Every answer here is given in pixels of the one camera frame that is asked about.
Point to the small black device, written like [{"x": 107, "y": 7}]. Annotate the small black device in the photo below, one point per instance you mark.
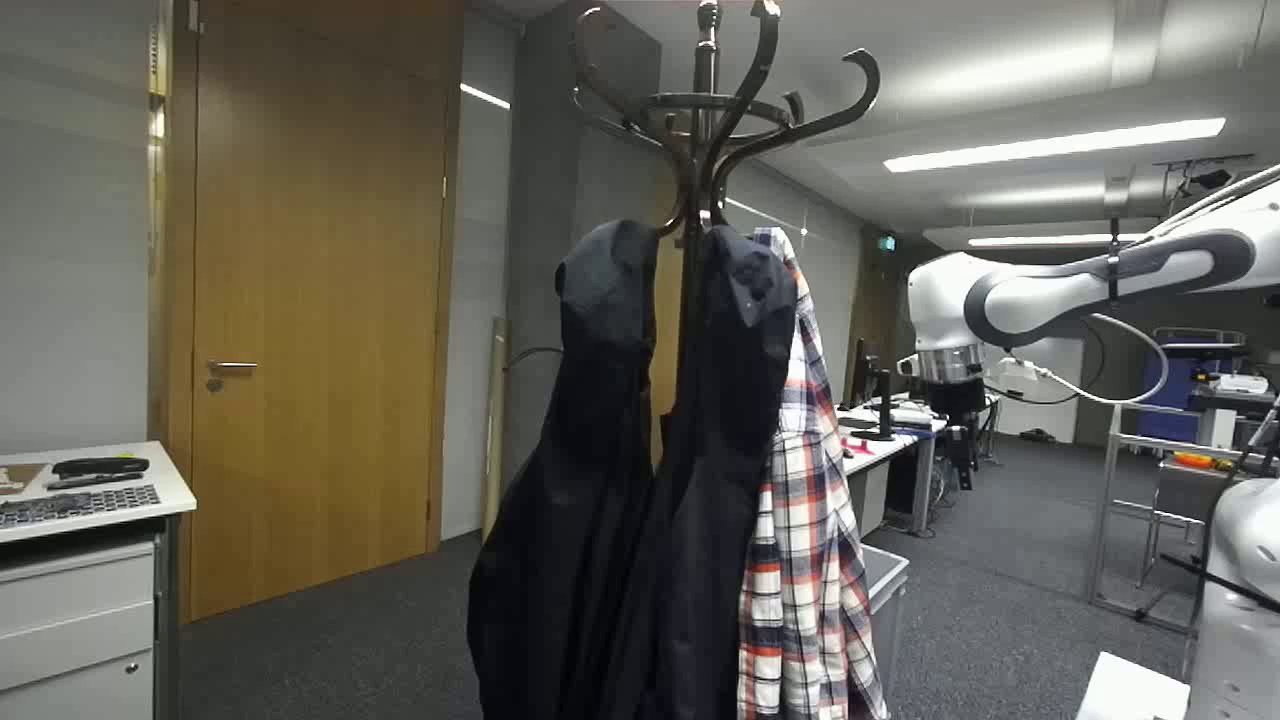
[{"x": 102, "y": 470}]

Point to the green exit sign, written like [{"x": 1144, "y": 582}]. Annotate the green exit sign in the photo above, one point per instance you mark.
[{"x": 889, "y": 241}]

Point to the dark green jacket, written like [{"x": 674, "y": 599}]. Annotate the dark green jacket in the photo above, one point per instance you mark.
[{"x": 561, "y": 533}]

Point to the blue equipment cart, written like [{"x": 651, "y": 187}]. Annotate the blue equipment cart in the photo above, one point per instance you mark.
[{"x": 1195, "y": 381}]

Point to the grey plastic crate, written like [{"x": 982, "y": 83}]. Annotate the grey plastic crate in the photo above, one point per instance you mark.
[{"x": 887, "y": 573}]

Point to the plaid flannel shirt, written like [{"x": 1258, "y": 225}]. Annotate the plaid flannel shirt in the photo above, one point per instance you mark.
[{"x": 800, "y": 533}]

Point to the white office desk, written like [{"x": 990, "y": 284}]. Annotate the white office desk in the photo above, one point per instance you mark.
[{"x": 887, "y": 461}]

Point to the dark blue-grey jacket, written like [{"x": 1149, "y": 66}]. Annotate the dark blue-grey jacket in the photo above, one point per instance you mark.
[{"x": 707, "y": 533}]

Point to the white whiteboard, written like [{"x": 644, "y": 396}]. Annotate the white whiteboard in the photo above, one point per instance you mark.
[{"x": 1044, "y": 393}]

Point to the bright ceiling light panel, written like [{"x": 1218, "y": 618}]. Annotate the bright ceiling light panel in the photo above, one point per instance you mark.
[
  {"x": 1055, "y": 241},
  {"x": 1055, "y": 147}
]

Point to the white flat board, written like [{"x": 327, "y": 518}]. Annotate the white flat board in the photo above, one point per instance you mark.
[{"x": 1125, "y": 687}]

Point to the metal frame table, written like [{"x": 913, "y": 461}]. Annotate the metal frame table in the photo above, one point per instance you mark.
[{"x": 1135, "y": 455}]

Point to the dark bentwood coat rack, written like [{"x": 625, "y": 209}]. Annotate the dark bentwood coat rack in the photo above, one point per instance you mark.
[{"x": 695, "y": 121}]

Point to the white drawer cabinet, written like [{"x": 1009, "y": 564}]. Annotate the white drawer cabinet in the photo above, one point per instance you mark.
[{"x": 72, "y": 624}]

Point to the wooden door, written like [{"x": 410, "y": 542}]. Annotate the wooden door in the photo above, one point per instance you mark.
[{"x": 322, "y": 333}]

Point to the dark computer keyboard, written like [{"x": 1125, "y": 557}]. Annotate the dark computer keyboard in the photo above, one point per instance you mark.
[{"x": 82, "y": 505}]

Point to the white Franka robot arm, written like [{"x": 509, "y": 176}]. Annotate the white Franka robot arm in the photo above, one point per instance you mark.
[{"x": 1040, "y": 303}]

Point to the black stereo camera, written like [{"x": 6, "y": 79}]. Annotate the black stereo camera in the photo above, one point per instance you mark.
[{"x": 1205, "y": 176}]

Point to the black desk monitor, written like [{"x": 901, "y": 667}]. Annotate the black desk monitor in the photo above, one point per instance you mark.
[{"x": 883, "y": 386}]

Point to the long linear ceiling light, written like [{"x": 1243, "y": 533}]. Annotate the long linear ceiling light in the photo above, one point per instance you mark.
[{"x": 480, "y": 99}]

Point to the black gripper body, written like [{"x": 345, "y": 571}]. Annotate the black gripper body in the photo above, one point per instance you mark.
[{"x": 961, "y": 414}]

